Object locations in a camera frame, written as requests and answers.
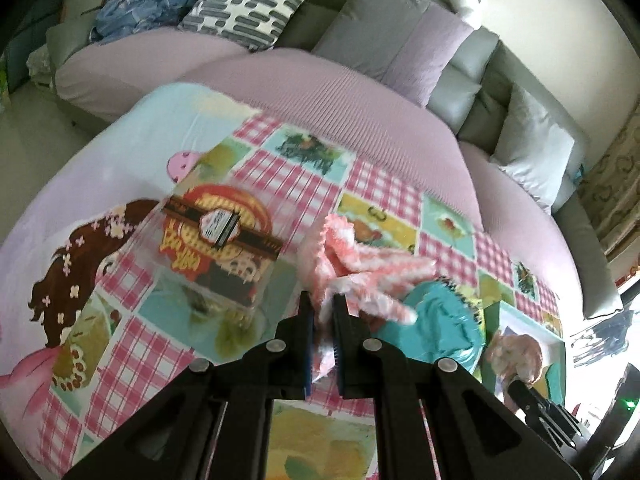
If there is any grey sofa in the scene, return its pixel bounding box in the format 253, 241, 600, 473
7, 0, 626, 321

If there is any patterned beige curtain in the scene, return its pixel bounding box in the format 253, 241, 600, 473
577, 115, 640, 261

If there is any pink floral cloth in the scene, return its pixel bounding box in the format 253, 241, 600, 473
486, 332, 543, 386

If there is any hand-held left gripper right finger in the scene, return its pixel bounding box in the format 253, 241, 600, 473
332, 294, 596, 480

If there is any teal shallow cardboard box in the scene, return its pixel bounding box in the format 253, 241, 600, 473
480, 300, 568, 411

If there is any black white patterned pillow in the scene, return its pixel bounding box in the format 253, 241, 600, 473
177, 0, 323, 53

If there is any pink ribbed sofa cover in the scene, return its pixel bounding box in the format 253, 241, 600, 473
54, 30, 586, 301

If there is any pink white fluffy cloth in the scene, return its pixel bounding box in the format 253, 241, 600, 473
297, 212, 438, 381

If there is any pink checkered printed tablecloth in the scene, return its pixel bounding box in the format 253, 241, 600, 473
40, 110, 566, 480

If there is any clear plastic box orange label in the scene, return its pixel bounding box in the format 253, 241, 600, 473
150, 185, 286, 311

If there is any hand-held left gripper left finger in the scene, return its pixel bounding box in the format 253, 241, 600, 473
60, 292, 317, 480

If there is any purple grey pillow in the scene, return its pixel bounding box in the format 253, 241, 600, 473
311, 0, 476, 108

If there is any teal towel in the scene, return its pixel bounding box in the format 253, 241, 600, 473
372, 276, 487, 376

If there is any light grey pillow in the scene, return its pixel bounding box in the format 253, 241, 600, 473
490, 82, 576, 213

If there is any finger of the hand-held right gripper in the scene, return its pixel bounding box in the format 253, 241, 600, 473
507, 379, 583, 448

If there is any blue clothing pile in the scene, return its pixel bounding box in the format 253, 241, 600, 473
89, 0, 207, 46

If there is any lavender printed sheet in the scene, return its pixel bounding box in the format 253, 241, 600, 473
0, 82, 261, 466

